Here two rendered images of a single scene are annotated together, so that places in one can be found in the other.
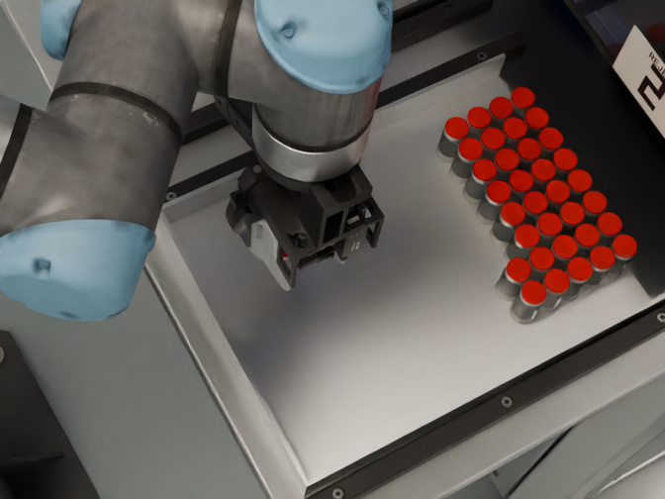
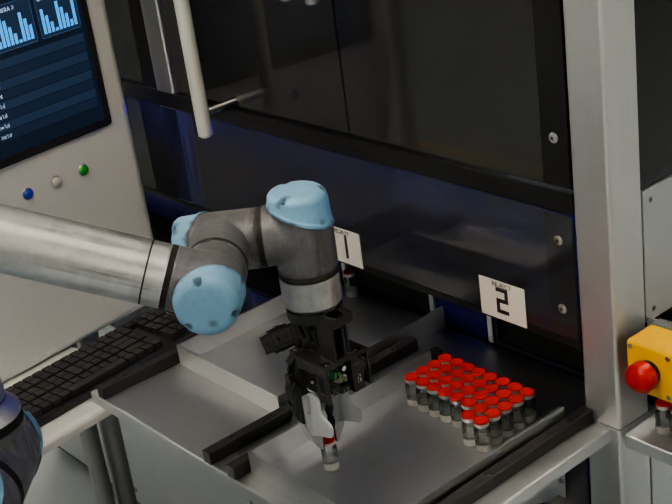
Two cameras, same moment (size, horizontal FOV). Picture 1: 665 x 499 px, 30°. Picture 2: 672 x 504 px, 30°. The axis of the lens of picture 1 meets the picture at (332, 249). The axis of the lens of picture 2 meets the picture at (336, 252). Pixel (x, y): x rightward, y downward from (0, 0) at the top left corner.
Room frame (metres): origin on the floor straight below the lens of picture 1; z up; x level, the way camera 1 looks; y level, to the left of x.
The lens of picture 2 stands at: (-1.01, -0.06, 1.82)
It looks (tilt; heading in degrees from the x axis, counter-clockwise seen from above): 24 degrees down; 2
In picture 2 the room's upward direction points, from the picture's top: 8 degrees counter-clockwise
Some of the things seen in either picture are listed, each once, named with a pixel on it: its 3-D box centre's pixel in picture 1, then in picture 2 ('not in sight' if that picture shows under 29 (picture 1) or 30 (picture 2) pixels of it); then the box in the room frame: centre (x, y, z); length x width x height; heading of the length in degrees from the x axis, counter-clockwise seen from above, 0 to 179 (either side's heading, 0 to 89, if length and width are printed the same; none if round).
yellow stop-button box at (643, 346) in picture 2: not in sight; (665, 361); (0.39, -0.40, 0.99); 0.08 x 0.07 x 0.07; 130
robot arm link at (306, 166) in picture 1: (316, 117); (313, 287); (0.40, 0.03, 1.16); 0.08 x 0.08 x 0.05
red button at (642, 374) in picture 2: not in sight; (644, 375); (0.36, -0.37, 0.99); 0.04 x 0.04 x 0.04; 40
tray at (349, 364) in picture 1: (410, 259); (407, 440); (0.43, -0.07, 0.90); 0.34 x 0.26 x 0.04; 129
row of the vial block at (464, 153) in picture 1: (500, 213); (452, 407); (0.49, -0.13, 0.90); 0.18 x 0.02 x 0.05; 39
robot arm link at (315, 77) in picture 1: (316, 48); (300, 231); (0.39, 0.03, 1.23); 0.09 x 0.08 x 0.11; 88
